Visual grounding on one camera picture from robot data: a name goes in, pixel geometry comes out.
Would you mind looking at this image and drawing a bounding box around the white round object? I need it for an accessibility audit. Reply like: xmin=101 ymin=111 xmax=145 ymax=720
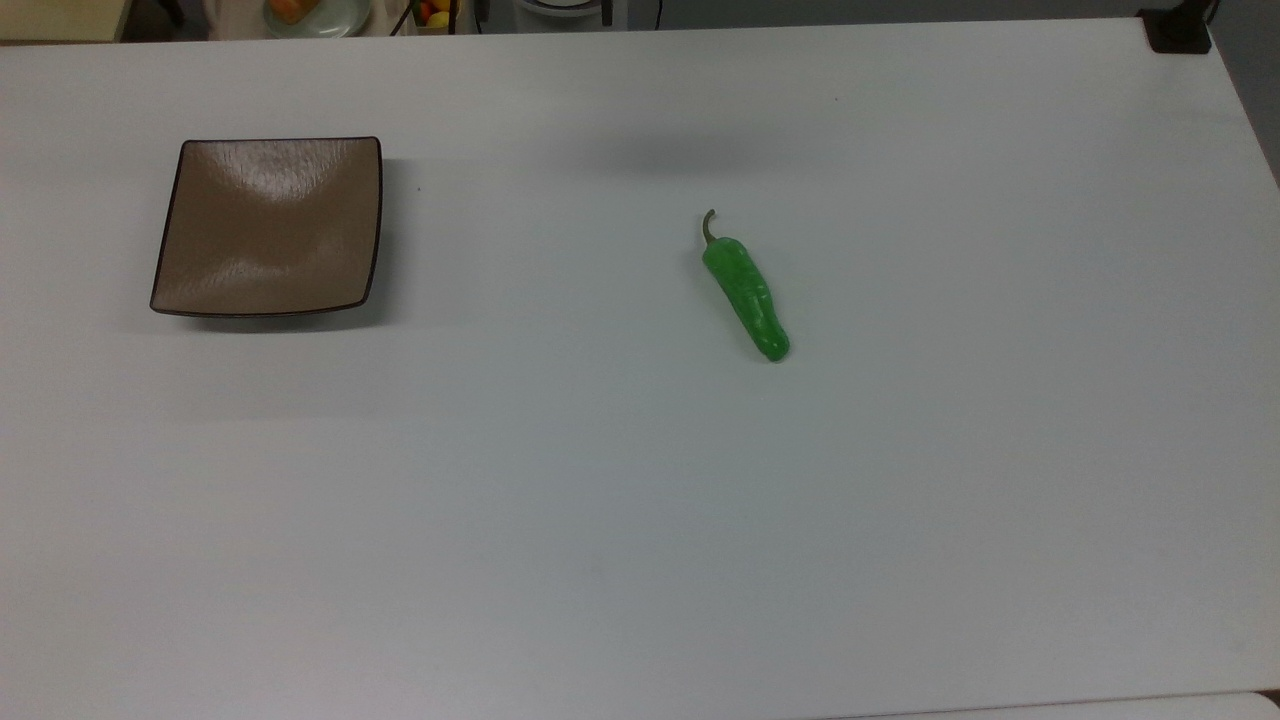
xmin=512 ymin=0 xmax=614 ymax=22

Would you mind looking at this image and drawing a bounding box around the green chili pepper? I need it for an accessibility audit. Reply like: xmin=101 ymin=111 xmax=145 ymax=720
xmin=699 ymin=208 xmax=792 ymax=364

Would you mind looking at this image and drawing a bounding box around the beige board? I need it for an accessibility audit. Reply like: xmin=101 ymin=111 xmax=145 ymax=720
xmin=0 ymin=0 xmax=134 ymax=45

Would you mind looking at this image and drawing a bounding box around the pale green plate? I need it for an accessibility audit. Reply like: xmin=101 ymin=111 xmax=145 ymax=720
xmin=262 ymin=0 xmax=374 ymax=40

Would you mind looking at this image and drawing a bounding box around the brown square ceramic plate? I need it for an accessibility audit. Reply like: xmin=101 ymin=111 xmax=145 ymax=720
xmin=149 ymin=136 xmax=384 ymax=320

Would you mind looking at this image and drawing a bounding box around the box of colourful fruit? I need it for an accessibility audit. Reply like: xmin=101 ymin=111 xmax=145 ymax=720
xmin=409 ymin=0 xmax=464 ymax=35

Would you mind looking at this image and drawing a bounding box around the black clamp mount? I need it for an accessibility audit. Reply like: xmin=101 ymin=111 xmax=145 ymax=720
xmin=1138 ymin=0 xmax=1221 ymax=56

